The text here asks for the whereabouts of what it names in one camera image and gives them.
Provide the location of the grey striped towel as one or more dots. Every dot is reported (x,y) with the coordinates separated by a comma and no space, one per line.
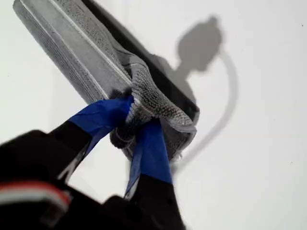
(79,48)

